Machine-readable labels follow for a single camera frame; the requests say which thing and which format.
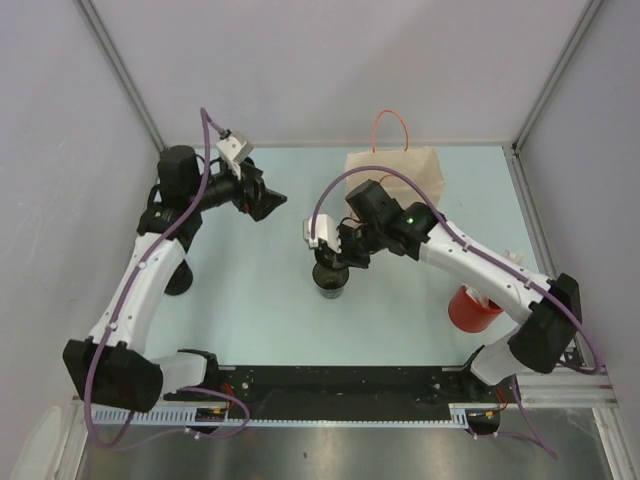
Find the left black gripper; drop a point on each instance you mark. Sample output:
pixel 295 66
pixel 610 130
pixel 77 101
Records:
pixel 262 201

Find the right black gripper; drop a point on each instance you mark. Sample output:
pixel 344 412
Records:
pixel 346 258

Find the dark translucent coffee cup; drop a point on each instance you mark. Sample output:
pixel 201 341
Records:
pixel 329 282

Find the paper takeout bag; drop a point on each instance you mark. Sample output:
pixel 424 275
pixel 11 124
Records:
pixel 420 165

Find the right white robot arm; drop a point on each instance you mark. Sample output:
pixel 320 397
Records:
pixel 547 311

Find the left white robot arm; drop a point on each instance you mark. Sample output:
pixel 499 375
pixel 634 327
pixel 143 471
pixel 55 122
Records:
pixel 109 367

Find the short black cup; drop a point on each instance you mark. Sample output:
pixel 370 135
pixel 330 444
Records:
pixel 180 281

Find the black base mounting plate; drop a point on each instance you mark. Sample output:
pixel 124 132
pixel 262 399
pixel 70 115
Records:
pixel 353 393

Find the red straw holder cup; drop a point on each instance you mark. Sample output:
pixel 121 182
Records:
pixel 470 316

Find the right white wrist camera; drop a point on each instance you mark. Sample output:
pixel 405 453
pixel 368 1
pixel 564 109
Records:
pixel 325 233

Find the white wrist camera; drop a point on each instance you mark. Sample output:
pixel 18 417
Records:
pixel 233 149
pixel 325 233

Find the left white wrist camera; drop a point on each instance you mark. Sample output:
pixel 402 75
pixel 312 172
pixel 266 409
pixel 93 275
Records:
pixel 233 149

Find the aluminium frame rail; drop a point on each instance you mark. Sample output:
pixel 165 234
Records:
pixel 565 389

